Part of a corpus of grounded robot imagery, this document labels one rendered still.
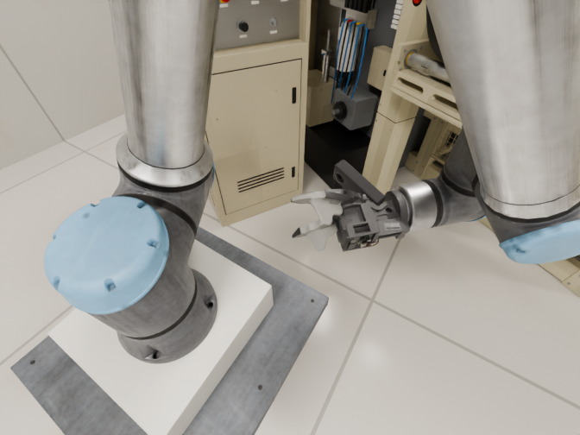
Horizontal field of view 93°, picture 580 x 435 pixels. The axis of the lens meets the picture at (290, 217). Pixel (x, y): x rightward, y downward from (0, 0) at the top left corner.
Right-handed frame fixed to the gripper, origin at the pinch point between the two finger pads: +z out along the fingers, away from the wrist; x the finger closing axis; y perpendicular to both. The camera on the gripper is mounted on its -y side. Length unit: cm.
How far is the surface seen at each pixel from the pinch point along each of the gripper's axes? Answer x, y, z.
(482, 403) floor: 80, 51, -63
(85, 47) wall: 86, -222, 125
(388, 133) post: 54, -62, -58
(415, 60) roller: 18, -61, -56
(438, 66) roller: 15, -53, -59
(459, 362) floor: 84, 37, -63
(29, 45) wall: 68, -199, 148
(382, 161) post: 69, -57, -58
